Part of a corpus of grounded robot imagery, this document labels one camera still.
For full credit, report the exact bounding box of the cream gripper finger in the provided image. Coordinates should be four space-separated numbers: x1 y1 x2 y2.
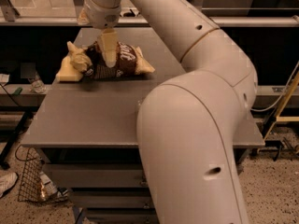
97 28 118 68
77 8 90 26

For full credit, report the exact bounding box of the brown chip bag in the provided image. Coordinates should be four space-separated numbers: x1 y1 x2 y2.
67 42 155 80

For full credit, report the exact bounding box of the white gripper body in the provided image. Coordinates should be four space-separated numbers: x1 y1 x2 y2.
83 0 121 29

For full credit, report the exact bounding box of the metal railing frame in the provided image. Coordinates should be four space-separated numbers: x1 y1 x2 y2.
0 0 299 27

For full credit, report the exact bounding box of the yellow sponge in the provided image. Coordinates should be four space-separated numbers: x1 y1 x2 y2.
55 56 83 82

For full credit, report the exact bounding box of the wire mesh basket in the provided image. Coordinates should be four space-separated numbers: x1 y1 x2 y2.
18 148 68 206

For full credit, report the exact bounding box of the white shoe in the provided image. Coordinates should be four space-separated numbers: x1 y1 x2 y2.
0 173 19 198

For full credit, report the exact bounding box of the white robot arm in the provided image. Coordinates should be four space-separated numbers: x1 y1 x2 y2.
84 0 258 224

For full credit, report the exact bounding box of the small bottle on shelf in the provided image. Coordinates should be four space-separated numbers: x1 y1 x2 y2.
29 74 46 93

